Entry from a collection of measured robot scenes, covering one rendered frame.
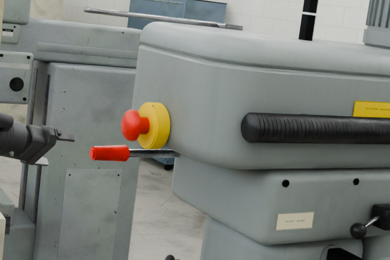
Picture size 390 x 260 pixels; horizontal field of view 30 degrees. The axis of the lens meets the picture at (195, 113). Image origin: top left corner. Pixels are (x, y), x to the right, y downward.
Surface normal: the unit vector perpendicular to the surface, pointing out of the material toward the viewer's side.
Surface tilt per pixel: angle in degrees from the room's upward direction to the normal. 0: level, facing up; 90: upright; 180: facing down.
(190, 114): 90
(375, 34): 90
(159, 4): 90
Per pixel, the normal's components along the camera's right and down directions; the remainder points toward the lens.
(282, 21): -0.85, -0.03
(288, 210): 0.51, 0.19
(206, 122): -0.51, 0.06
